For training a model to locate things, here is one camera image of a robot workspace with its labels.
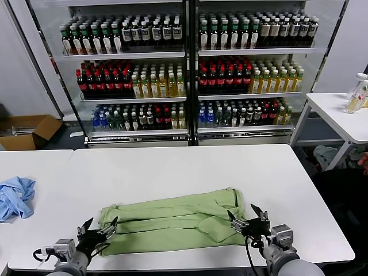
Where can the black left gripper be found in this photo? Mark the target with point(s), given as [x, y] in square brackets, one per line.
[90, 240]

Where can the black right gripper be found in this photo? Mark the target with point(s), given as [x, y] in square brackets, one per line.
[256, 228]

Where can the light green t-shirt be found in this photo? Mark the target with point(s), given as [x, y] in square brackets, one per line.
[161, 212]

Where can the mixed colour clothes pile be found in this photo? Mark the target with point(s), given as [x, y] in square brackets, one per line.
[353, 156]

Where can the person hand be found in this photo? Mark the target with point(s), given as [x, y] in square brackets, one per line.
[364, 165]

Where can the crumpled light blue shirt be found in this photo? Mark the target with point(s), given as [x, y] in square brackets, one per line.
[17, 198]

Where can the small white flat object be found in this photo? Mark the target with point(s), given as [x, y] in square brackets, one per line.
[76, 134]

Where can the white cloth pile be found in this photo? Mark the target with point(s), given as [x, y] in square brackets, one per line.
[323, 155]

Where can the white cap dark drink bottle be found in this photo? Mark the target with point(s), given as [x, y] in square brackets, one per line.
[127, 122]
[250, 117]
[134, 122]
[142, 121]
[242, 118]
[234, 118]
[150, 121]
[257, 117]

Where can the clear green water bottle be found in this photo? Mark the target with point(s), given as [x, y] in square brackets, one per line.
[219, 118]
[227, 118]
[118, 122]
[111, 122]

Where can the red cap cola bottle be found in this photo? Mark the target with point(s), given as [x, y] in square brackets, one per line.
[117, 85]
[91, 85]
[247, 80]
[238, 81]
[265, 115]
[273, 115]
[126, 84]
[108, 85]
[212, 82]
[229, 81]
[81, 84]
[159, 120]
[203, 82]
[99, 85]
[220, 81]
[167, 120]

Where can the blue water bottle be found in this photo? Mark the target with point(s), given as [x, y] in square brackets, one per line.
[103, 123]
[202, 119]
[95, 123]
[210, 119]

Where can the yellow juice bottle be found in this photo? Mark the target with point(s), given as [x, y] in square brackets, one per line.
[282, 83]
[273, 83]
[181, 120]
[154, 88]
[299, 82]
[145, 89]
[291, 82]
[180, 86]
[163, 88]
[136, 89]
[174, 120]
[264, 84]
[288, 116]
[172, 87]
[255, 84]
[280, 116]

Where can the open cardboard box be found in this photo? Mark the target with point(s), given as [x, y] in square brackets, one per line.
[17, 142]

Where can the metal bars bundle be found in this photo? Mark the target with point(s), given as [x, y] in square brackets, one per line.
[20, 130]

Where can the white side table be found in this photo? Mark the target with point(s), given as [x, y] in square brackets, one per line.
[330, 112]

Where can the clear bottle yellow liquid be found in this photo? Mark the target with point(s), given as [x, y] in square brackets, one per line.
[353, 105]

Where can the drinks display cabinet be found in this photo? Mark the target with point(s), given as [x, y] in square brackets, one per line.
[253, 51]
[123, 55]

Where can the clear white cap bottle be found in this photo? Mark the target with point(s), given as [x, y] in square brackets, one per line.
[359, 77]

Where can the green cap dark tea bottle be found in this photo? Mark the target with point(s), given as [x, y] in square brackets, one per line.
[234, 36]
[86, 43]
[254, 35]
[106, 41]
[96, 41]
[213, 36]
[116, 40]
[204, 36]
[66, 43]
[244, 35]
[224, 36]
[77, 43]

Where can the beige label dark drink bottle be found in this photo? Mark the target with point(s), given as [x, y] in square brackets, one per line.
[264, 31]
[275, 31]

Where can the white cap dark label bottle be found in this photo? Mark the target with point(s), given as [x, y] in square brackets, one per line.
[156, 33]
[167, 32]
[294, 31]
[136, 34]
[304, 30]
[177, 32]
[313, 30]
[126, 34]
[284, 31]
[145, 34]

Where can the grey left wrist camera block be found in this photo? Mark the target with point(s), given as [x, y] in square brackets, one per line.
[64, 248]

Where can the grey wrist camera block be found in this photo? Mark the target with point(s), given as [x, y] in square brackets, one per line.
[283, 235]
[64, 248]

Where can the grey right wrist camera block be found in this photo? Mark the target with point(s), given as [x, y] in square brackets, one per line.
[283, 235]

